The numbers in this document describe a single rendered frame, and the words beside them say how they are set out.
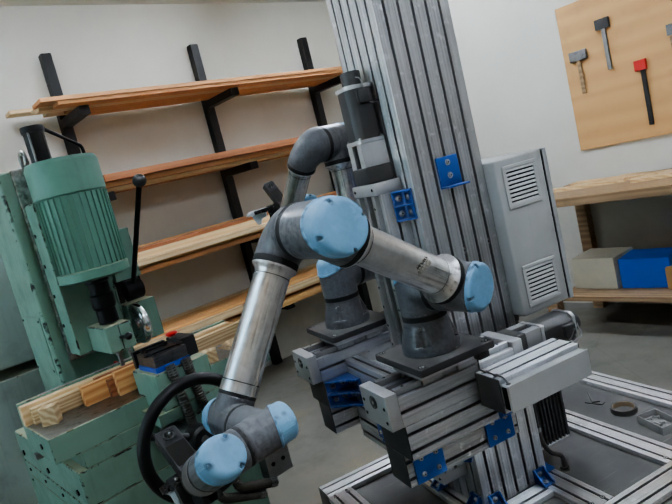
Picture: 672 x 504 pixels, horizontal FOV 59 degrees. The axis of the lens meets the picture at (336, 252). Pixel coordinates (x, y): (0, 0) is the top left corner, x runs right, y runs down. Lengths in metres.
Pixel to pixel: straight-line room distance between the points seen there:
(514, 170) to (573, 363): 0.57
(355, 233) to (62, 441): 0.81
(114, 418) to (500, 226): 1.16
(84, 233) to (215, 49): 3.25
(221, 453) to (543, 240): 1.21
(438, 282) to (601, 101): 2.94
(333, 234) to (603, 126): 3.19
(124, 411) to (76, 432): 0.11
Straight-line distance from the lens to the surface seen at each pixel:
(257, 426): 1.07
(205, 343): 1.78
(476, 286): 1.36
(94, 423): 1.51
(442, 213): 1.70
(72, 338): 1.76
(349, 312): 1.91
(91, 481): 1.54
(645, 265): 3.74
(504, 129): 4.49
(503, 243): 1.81
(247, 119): 4.64
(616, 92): 4.08
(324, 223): 1.07
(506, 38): 4.45
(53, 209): 1.59
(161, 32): 4.52
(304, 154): 1.90
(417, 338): 1.49
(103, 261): 1.58
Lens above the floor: 1.32
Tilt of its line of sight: 8 degrees down
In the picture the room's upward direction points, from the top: 14 degrees counter-clockwise
